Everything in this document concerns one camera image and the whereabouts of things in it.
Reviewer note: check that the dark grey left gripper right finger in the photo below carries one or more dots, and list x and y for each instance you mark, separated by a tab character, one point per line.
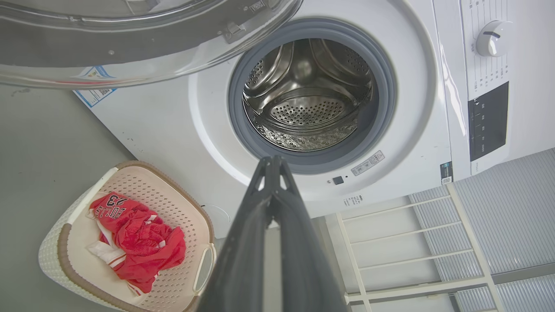
303	260

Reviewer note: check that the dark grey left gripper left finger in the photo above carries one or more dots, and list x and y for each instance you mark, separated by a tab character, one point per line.
243	260

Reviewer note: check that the black round glass washer door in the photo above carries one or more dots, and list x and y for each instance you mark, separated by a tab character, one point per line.
130	52

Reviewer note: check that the white front-load washing machine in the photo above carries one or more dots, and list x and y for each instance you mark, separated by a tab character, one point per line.
173	130

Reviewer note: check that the round white filter cover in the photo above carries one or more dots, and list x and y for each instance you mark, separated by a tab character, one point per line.
219	221

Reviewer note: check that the small printed text sticker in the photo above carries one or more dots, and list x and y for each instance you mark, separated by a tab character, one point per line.
353	200

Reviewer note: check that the cream perforated laundry basket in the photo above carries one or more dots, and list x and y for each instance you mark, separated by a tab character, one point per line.
173	195

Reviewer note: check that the red basketball jersey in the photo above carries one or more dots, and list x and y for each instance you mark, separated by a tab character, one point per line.
143	242

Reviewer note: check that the white metal drying rack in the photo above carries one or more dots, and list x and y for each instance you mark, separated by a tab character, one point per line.
412	290

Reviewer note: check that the grey warning sticker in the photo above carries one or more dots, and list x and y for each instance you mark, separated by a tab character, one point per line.
367	163

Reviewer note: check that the stainless steel washer drum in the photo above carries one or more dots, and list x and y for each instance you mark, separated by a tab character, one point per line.
303	112

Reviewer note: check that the black QR code sticker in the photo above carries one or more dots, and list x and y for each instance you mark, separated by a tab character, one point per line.
446	172

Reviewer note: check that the grey ribbed panel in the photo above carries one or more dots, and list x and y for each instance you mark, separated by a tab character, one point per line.
516	216

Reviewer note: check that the blue energy label sticker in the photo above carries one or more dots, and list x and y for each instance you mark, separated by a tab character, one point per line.
93	96

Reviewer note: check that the black washer control display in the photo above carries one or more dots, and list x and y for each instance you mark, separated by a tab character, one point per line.
488	125

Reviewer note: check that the white washer dial knob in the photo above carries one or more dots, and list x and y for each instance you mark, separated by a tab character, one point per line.
493	40

